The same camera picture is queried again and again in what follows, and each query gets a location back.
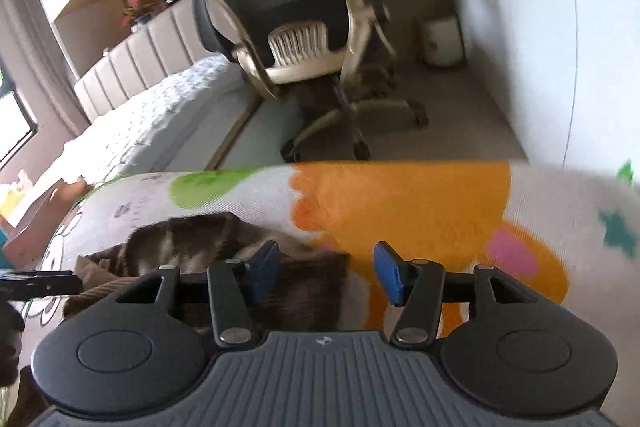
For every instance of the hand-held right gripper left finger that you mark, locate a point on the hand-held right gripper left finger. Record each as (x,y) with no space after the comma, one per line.
(264,268)

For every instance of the window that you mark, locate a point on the window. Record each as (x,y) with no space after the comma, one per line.
(11,127)

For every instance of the white quilted bed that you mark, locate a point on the white quilted bed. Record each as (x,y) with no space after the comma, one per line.
(150,107)

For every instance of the cartoon printed blanket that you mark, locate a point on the cartoon printed blanket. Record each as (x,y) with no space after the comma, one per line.
(410,207)

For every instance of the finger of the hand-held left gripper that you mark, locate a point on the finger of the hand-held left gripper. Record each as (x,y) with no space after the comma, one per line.
(45,283)

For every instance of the red flower bouquet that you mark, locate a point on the red flower bouquet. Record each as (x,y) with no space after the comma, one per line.
(139,7)

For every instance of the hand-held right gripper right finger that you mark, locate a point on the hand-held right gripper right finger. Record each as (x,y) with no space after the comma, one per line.
(389,273)

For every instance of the grey curtain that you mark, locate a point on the grey curtain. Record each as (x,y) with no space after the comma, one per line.
(35,52)

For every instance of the white trash bin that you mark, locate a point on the white trash bin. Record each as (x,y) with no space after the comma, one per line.
(442,41)

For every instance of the beige mesh office chair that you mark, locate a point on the beige mesh office chair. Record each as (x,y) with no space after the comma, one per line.
(290,2)

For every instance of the beige padded headboard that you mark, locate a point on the beige padded headboard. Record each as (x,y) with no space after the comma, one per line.
(135,52)

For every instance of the yellow tissue pack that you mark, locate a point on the yellow tissue pack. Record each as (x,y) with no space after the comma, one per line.
(11,201)

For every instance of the brown cardboard box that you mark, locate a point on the brown cardboard box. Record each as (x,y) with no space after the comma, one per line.
(45,217)

